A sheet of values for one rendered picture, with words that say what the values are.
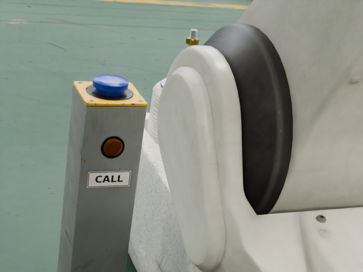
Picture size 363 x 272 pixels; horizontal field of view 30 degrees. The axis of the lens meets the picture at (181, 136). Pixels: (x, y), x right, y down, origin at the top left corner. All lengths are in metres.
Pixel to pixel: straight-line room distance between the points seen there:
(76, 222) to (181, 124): 0.36
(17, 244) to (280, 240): 0.69
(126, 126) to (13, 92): 0.91
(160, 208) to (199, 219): 0.46
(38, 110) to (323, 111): 1.18
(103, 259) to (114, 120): 0.18
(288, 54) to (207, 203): 0.11
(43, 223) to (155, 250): 0.25
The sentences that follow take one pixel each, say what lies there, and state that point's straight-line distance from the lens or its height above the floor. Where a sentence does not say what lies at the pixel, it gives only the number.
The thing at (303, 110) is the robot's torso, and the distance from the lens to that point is 0.42.
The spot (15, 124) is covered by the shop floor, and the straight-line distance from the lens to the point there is 1.46.
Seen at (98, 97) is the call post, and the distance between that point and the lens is 0.75.
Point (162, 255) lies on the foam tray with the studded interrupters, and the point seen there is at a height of 0.09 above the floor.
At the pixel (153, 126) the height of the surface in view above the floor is 0.19.
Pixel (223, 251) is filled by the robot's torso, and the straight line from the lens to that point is 0.43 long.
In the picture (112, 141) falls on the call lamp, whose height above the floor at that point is 0.27.
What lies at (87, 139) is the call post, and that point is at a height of 0.27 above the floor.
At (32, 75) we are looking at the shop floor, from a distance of 1.77.
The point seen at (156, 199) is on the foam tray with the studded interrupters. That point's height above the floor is 0.14.
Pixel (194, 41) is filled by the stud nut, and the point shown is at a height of 0.32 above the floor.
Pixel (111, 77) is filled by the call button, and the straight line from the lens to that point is 0.77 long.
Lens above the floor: 0.57
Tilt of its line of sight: 23 degrees down
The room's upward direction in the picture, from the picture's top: 9 degrees clockwise
